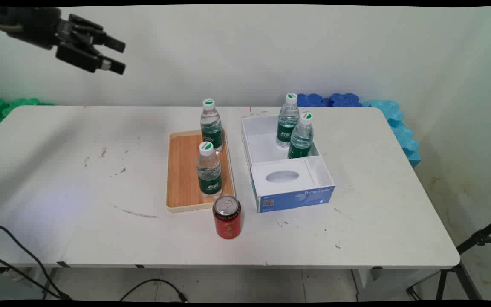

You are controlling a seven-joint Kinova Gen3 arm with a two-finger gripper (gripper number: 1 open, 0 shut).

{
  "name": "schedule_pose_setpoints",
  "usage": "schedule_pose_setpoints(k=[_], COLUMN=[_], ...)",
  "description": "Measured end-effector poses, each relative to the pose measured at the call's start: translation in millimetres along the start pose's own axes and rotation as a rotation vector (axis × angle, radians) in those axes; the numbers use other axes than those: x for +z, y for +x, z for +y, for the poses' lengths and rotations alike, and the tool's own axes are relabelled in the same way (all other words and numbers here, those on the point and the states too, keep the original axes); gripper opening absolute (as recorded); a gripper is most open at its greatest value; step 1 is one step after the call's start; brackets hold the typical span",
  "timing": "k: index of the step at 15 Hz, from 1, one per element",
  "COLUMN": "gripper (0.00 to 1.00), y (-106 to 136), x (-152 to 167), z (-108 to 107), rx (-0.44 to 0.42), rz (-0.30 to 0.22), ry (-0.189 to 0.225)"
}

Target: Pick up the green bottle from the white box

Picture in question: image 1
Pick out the black cable with plug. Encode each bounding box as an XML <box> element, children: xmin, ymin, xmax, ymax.
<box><xmin>119</xmin><ymin>279</ymin><xmax>188</xmax><ymax>303</ymax></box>

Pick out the green foam mat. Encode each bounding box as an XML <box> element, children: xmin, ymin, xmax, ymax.
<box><xmin>0</xmin><ymin>98</ymin><xmax>55</xmax><ymax>127</ymax></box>

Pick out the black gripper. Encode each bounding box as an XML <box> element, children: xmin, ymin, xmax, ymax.
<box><xmin>54</xmin><ymin>14</ymin><xmax>126</xmax><ymax>75</ymax></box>

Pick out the white table leg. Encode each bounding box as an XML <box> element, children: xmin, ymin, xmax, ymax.
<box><xmin>351</xmin><ymin>268</ymin><xmax>442</xmax><ymax>302</ymax></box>

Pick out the green label water bottle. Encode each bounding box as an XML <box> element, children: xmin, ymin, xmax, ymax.
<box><xmin>288</xmin><ymin>112</ymin><xmax>315</xmax><ymax>159</ymax></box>
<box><xmin>200</xmin><ymin>98</ymin><xmax>224</xmax><ymax>154</ymax></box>
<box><xmin>276</xmin><ymin>93</ymin><xmax>300</xmax><ymax>149</ymax></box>
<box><xmin>196</xmin><ymin>142</ymin><xmax>223</xmax><ymax>199</ymax></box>

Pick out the dark blue foam mat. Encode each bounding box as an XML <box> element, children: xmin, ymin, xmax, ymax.
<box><xmin>297</xmin><ymin>93</ymin><xmax>364</xmax><ymax>108</ymax></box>

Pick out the black tripod stand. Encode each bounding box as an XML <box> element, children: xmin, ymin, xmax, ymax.
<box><xmin>406</xmin><ymin>213</ymin><xmax>491</xmax><ymax>301</ymax></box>

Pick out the light blue foam mat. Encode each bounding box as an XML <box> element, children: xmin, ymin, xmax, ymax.
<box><xmin>362</xmin><ymin>99</ymin><xmax>422</xmax><ymax>168</ymax></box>

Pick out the white and blue cardboard box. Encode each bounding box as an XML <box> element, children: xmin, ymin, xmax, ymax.
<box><xmin>240</xmin><ymin>113</ymin><xmax>336</xmax><ymax>214</ymax></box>

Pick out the red drink can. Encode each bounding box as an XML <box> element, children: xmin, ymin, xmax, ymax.
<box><xmin>212</xmin><ymin>194</ymin><xmax>243</xmax><ymax>240</ymax></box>

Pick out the wooden tray with cream rim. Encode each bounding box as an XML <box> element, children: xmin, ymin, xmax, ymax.
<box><xmin>165</xmin><ymin>130</ymin><xmax>236</xmax><ymax>214</ymax></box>

